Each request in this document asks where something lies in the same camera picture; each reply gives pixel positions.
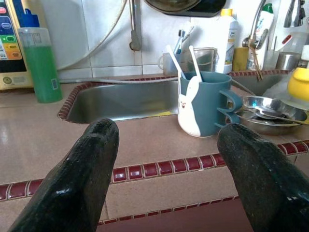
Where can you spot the steel spoon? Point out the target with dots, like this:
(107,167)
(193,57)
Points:
(268,114)

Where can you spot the white green-capped bottle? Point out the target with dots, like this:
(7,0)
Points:
(265,21)

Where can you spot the clear plastic tub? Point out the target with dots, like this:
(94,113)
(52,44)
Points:
(210,55)

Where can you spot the white toothbrush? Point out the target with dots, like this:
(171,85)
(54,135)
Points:
(187,33)

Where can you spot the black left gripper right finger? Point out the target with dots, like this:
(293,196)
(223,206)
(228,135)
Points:
(265,188)

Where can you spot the yellow plastic cup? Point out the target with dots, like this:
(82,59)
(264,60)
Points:
(299,84)

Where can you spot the white yellow-capped bottle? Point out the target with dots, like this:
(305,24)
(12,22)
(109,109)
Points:
(227,36)

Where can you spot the blue rabbit mug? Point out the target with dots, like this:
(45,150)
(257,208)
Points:
(207,106)

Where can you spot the green liquid bottle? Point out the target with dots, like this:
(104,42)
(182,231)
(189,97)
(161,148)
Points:
(44,72)

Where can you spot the beige water ionizer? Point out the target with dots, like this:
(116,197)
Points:
(9,48)

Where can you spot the steel bowl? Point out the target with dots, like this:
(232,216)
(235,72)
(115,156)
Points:
(265,126)

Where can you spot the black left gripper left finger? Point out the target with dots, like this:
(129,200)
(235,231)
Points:
(79,183)

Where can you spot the steel kitchen faucet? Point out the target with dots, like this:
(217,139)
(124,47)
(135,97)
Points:
(293,14)

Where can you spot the clear plastic bag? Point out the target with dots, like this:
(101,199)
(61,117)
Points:
(275,90)

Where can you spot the steel sink basin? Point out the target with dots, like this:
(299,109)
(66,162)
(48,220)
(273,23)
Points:
(120,101)
(265,81)

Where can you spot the steel cup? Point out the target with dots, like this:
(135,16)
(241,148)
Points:
(287,61)

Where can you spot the brown rubber band bundle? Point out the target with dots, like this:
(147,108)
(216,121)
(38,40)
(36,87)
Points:
(252,46)

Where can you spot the blue toothbrush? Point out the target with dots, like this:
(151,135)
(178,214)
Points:
(179,46)

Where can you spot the steel wall tap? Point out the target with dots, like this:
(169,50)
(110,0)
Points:
(135,36)

